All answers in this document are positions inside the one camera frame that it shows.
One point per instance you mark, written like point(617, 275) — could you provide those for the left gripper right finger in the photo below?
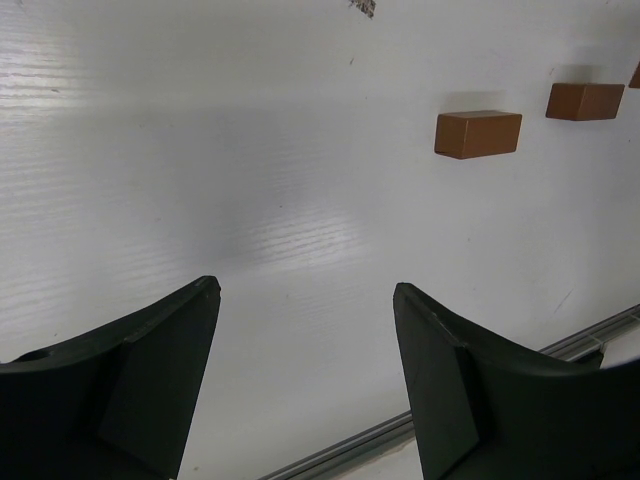
point(484, 407)

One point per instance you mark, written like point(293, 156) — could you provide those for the brown wood block small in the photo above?
point(635, 80)

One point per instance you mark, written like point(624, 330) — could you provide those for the brown wood block notched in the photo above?
point(474, 134)

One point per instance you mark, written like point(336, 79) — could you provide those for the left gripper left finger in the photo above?
point(116, 402)

